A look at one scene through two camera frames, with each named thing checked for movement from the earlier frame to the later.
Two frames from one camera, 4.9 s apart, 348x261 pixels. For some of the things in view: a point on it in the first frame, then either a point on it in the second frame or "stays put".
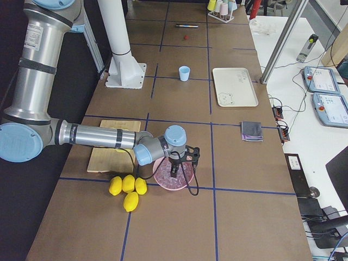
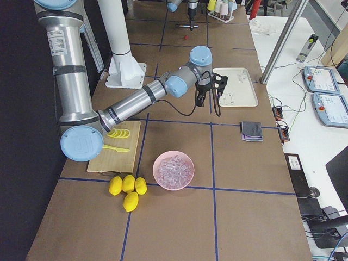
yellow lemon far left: [115, 185] stays put
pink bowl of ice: [163, 174] stays put
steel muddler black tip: [187, 25] stays put
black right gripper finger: [174, 171] -> [200, 98]
